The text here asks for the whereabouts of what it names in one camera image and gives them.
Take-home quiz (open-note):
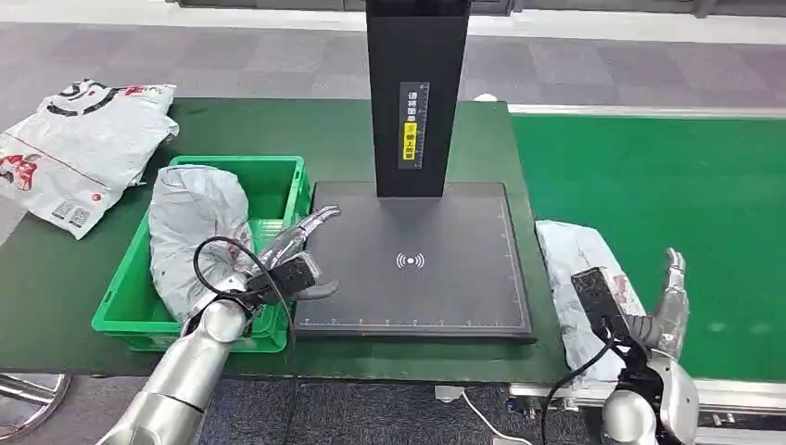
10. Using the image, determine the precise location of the black scanner stand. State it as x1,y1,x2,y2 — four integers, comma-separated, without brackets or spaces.
293,0,537,343

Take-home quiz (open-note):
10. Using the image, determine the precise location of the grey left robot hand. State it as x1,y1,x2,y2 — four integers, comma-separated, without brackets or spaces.
253,205,343,303

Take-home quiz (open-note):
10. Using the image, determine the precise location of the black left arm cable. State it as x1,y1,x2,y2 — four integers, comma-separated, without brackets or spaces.
192,235,298,355

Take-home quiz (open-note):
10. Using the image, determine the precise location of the green belt conveyor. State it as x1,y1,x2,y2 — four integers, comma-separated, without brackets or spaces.
506,103,786,445

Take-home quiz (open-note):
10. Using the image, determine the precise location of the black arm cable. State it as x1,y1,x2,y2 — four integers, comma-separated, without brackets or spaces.
539,339,619,445
192,235,298,355

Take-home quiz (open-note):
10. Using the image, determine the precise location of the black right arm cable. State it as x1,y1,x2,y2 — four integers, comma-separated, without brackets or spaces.
539,339,619,445

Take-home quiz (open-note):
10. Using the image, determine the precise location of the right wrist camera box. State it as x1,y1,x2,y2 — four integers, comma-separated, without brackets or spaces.
570,265,634,346

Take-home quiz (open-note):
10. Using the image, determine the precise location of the white floor cable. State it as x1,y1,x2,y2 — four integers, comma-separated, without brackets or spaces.
460,389,536,445

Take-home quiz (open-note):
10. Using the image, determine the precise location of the white parcel bag black print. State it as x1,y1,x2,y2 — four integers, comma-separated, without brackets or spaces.
0,78,181,241

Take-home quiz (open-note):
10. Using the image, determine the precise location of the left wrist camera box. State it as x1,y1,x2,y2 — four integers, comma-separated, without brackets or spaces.
245,250,322,307

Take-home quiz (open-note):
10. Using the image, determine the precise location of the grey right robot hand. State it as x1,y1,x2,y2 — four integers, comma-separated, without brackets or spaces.
632,247,691,362

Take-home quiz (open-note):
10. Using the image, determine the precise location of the green plastic crate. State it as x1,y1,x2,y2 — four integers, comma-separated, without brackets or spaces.
90,154,313,356

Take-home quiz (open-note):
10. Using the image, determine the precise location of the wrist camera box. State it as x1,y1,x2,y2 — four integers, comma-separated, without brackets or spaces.
570,265,634,346
245,250,322,307

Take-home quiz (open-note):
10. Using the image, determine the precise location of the chrome chair base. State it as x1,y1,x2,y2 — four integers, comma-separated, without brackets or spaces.
0,373,72,442

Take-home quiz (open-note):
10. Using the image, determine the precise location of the grey parcel bag red print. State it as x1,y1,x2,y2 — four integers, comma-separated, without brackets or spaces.
148,164,256,324

